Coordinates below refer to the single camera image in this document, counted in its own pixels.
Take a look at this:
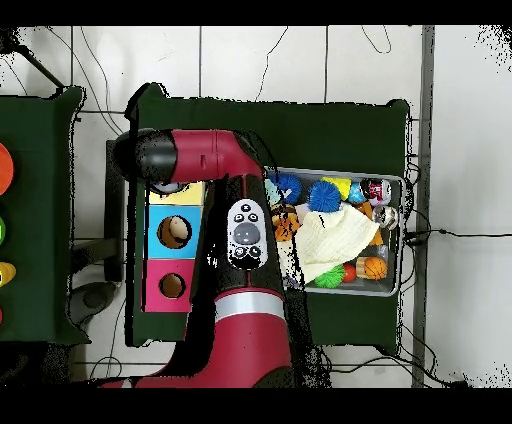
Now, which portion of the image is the wooden three-hole box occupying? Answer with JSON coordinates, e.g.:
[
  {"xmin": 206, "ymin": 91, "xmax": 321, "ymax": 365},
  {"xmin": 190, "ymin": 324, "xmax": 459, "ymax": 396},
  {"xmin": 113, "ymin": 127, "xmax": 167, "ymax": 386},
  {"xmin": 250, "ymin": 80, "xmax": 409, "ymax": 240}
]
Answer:
[{"xmin": 141, "ymin": 181, "xmax": 207, "ymax": 314}]

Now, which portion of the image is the shallow mesh bin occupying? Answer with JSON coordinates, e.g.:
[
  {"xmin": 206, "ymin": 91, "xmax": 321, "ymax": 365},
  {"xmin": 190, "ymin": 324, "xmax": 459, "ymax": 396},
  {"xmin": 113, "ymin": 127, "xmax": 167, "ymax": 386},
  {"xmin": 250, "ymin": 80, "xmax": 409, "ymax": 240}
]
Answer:
[{"xmin": 263, "ymin": 165, "xmax": 405, "ymax": 298}]

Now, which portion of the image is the toy burger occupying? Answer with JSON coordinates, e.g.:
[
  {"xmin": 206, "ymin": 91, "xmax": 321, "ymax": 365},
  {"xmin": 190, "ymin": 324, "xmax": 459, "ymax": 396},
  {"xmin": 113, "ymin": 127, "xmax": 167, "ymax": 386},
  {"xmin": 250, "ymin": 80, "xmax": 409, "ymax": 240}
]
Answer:
[{"xmin": 270, "ymin": 203, "xmax": 298, "ymax": 225}]

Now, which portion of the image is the blue spiky ball with eyes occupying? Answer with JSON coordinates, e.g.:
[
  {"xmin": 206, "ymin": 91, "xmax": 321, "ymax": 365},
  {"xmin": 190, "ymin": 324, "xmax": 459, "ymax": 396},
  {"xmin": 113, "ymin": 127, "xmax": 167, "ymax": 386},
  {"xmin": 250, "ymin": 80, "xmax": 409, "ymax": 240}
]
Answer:
[{"xmin": 306, "ymin": 180, "xmax": 342, "ymax": 213}]

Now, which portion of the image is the cream waffle cloth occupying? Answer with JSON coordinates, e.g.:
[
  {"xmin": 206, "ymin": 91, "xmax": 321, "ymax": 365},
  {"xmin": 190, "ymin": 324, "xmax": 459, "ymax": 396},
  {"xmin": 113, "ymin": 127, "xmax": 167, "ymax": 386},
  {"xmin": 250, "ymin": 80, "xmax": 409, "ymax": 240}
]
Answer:
[{"xmin": 287, "ymin": 203, "xmax": 381, "ymax": 285}]

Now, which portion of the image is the yellow foam wedge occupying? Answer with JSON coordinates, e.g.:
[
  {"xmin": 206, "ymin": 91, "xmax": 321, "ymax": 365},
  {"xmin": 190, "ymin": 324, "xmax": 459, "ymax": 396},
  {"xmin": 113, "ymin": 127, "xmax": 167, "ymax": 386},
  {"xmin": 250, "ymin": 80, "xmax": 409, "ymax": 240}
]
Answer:
[{"xmin": 321, "ymin": 176, "xmax": 353, "ymax": 201}]

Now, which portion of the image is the green spiky ball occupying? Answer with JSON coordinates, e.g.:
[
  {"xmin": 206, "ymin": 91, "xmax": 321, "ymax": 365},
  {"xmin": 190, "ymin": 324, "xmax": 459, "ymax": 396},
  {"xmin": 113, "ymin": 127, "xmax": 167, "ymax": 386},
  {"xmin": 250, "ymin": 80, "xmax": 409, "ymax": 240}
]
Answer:
[{"xmin": 313, "ymin": 264, "xmax": 346, "ymax": 290}]

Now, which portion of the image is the dark green table cloth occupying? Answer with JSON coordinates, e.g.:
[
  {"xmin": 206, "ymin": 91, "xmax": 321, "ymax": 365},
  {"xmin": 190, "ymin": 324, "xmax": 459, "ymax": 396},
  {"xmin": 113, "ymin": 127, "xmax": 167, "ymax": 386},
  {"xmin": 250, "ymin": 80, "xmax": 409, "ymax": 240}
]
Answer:
[{"xmin": 125, "ymin": 82, "xmax": 411, "ymax": 355}]

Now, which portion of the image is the crushed soda can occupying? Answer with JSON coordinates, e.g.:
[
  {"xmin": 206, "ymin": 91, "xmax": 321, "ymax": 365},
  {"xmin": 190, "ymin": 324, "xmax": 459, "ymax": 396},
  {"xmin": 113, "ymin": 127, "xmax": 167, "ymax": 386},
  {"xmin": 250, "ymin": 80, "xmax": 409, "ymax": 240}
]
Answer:
[{"xmin": 359, "ymin": 178, "xmax": 393, "ymax": 207}]

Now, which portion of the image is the orange toy basketball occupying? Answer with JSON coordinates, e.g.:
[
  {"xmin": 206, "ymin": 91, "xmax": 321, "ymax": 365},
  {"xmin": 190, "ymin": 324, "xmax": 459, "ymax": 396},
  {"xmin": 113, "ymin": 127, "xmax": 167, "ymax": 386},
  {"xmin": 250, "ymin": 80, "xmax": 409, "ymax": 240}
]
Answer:
[{"xmin": 355, "ymin": 256, "xmax": 389, "ymax": 281}]

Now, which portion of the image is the black upright bar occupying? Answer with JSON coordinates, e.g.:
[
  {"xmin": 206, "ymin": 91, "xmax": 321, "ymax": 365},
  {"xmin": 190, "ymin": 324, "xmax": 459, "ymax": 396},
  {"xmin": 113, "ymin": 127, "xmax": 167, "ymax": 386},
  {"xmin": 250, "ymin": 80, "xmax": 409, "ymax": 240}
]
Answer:
[{"xmin": 104, "ymin": 139, "xmax": 126, "ymax": 281}]

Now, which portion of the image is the dark green side table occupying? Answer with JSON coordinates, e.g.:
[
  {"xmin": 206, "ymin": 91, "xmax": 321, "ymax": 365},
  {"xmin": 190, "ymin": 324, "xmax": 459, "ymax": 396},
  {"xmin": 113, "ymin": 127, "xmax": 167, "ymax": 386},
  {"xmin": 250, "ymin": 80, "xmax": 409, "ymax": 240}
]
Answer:
[{"xmin": 0, "ymin": 86, "xmax": 91, "ymax": 346}]

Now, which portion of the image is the orange round object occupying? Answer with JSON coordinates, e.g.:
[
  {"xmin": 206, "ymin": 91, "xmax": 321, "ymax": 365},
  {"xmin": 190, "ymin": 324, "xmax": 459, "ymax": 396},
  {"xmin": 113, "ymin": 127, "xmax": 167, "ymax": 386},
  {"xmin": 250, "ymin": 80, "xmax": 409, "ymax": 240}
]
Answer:
[{"xmin": 0, "ymin": 141, "xmax": 16, "ymax": 197}]

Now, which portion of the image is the yellow round object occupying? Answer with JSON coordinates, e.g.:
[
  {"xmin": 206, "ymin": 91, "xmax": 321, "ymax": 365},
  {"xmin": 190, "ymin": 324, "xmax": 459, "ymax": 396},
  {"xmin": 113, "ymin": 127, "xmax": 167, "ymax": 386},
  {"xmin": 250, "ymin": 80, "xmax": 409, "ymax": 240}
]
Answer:
[{"xmin": 0, "ymin": 261, "xmax": 17, "ymax": 288}]

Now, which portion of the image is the black floor cable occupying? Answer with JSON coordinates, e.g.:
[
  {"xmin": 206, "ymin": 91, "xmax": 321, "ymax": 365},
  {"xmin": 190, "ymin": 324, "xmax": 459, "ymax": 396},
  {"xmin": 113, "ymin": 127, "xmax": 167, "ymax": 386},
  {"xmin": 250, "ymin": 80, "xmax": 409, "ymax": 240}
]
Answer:
[{"xmin": 403, "ymin": 228, "xmax": 512, "ymax": 246}]

